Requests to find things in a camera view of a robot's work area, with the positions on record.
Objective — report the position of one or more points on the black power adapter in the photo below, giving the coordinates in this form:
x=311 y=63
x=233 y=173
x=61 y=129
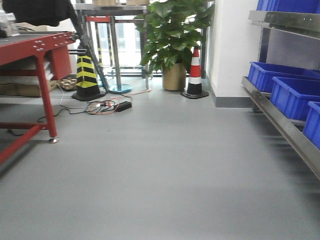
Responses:
x=123 y=106

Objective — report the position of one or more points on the gold plant pot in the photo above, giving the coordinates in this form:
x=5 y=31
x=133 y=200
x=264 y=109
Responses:
x=174 y=78

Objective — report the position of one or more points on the red white traffic cone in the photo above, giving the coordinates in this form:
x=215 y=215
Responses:
x=194 y=88

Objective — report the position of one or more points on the yellow black striped cone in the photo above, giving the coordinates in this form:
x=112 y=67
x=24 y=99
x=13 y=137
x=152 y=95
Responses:
x=87 y=87

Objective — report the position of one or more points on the green potted plant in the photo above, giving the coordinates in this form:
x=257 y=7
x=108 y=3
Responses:
x=173 y=28

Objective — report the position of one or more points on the blue bin far shelf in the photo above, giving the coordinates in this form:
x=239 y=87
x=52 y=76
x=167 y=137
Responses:
x=261 y=74

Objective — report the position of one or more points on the blue bin shelf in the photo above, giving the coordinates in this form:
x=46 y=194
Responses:
x=261 y=74
x=312 y=125
x=291 y=96

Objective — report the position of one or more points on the red metal workbench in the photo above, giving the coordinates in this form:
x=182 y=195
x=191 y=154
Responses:
x=36 y=45

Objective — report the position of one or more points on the blue bin middle shelf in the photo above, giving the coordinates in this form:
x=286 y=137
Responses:
x=291 y=96

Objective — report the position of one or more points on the blue bin near shelf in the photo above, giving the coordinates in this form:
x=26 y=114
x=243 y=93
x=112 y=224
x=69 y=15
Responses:
x=312 y=125

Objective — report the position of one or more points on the steel shelving rack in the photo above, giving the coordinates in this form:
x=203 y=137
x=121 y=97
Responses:
x=307 y=26

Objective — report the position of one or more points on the steel frame table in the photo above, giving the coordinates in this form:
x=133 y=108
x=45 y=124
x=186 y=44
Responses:
x=88 y=12

